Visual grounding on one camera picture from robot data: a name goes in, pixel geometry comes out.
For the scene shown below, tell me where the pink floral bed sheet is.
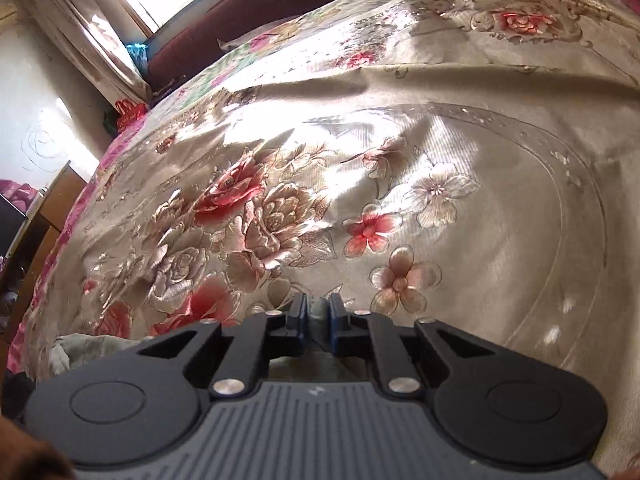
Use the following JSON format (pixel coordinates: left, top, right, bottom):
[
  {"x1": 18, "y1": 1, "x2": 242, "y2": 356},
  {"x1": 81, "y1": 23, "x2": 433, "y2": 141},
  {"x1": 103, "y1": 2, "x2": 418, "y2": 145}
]
[{"x1": 7, "y1": 0, "x2": 640, "y2": 376}]

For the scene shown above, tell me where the wooden cabinet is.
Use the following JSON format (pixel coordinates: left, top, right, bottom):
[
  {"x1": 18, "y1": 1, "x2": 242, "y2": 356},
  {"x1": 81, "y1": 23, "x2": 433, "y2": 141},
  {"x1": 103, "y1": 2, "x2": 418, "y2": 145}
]
[{"x1": 0, "y1": 160, "x2": 92, "y2": 361}]

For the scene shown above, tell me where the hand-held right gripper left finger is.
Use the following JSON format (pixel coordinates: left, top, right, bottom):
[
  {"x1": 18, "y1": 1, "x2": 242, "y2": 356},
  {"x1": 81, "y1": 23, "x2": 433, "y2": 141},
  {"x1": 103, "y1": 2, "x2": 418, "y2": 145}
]
[{"x1": 136, "y1": 292, "x2": 309, "y2": 398}]

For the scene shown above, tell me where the red gift bag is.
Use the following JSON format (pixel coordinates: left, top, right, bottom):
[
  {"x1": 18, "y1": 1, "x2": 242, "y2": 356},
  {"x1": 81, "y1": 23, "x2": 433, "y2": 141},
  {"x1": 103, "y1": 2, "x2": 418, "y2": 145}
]
[{"x1": 114, "y1": 99, "x2": 149, "y2": 127}]

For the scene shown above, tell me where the maroon upholstered headboard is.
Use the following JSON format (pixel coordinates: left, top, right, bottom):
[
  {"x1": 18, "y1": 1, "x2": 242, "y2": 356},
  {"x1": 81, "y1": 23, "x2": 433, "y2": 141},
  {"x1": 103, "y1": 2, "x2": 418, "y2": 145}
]
[{"x1": 144, "y1": 0, "x2": 362, "y2": 97}]

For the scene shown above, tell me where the floral curtain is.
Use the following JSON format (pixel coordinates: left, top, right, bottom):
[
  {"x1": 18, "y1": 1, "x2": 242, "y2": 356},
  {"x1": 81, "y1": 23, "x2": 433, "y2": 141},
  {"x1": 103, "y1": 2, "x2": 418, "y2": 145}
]
[{"x1": 27, "y1": 0, "x2": 152, "y2": 107}]

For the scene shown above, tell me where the teal shiny bag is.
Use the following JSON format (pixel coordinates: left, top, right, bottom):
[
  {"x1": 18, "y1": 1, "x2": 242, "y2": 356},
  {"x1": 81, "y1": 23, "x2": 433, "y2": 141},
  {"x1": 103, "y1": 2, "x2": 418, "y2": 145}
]
[{"x1": 125, "y1": 42, "x2": 149, "y2": 74}]

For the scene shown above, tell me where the beige floral satin bedspread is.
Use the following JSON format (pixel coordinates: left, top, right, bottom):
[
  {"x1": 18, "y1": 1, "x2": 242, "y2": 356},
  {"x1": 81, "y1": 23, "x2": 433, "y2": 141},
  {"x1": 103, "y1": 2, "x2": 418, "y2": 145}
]
[{"x1": 20, "y1": 0, "x2": 640, "y2": 463}]

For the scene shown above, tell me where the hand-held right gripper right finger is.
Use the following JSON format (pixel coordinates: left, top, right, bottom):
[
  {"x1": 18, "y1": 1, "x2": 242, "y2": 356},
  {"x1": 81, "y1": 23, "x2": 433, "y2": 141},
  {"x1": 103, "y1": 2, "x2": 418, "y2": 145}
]
[{"x1": 325, "y1": 293, "x2": 502, "y2": 396}]

